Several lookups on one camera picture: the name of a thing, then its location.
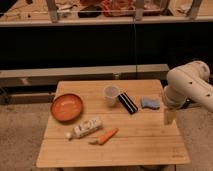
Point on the white plastic bottle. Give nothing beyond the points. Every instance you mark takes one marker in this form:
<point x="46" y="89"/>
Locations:
<point x="85" y="128"/>

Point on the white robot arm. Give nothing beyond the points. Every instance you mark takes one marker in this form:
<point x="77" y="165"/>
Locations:
<point x="188" y="81"/>

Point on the long wooden bench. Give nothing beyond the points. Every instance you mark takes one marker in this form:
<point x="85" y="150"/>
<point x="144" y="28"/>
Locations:
<point x="51" y="76"/>

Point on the wooden table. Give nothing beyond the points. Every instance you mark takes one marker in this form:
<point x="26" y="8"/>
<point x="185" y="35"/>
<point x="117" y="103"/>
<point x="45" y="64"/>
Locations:
<point x="125" y="140"/>

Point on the orange toy carrot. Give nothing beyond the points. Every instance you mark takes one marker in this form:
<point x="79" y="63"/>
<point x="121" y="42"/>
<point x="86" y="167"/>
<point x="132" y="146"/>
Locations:
<point x="104" y="138"/>

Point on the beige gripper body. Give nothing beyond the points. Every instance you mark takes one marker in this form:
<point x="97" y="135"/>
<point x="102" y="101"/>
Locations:
<point x="169" y="116"/>

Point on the orange ceramic bowl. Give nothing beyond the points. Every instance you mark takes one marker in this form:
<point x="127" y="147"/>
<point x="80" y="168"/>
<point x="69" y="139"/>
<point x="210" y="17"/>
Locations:
<point x="66" y="107"/>

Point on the black striped rectangular block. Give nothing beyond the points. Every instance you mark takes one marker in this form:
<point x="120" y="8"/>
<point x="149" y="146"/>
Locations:
<point x="128" y="103"/>

